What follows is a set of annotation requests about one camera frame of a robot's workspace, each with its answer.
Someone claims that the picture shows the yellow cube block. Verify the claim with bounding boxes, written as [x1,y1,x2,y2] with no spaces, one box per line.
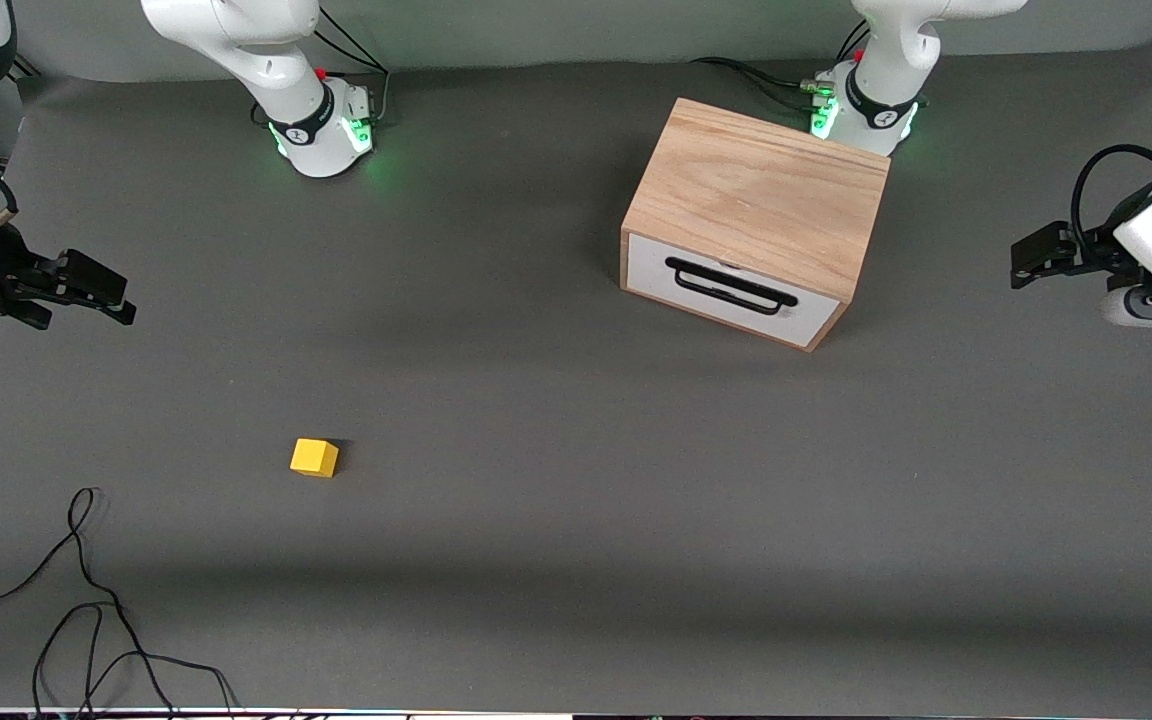
[290,438,340,479]

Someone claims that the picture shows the white-front drawer with black handle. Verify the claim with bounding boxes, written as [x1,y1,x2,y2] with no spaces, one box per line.
[626,232,842,349]

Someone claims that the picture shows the wooden drawer cabinet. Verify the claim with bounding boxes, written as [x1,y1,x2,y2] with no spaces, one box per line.
[620,97,892,353]

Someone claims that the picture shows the dark gray table cover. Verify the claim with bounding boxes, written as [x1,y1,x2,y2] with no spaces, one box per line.
[0,35,1152,716]

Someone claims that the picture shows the black left arm wrist cable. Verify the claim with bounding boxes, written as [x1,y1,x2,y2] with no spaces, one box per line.
[1070,145,1152,246]

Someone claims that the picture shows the thin black loose cable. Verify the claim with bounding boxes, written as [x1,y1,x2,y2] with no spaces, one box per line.
[0,487,242,719]

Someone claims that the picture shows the black left arm base cables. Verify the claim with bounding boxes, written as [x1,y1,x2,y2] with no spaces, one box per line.
[691,20,872,111]

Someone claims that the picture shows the black arm base cables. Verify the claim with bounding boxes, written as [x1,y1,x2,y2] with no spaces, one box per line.
[254,5,392,126]
[691,20,872,111]

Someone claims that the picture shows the black right arm base cables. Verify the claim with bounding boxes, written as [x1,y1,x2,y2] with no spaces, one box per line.
[254,5,392,126]

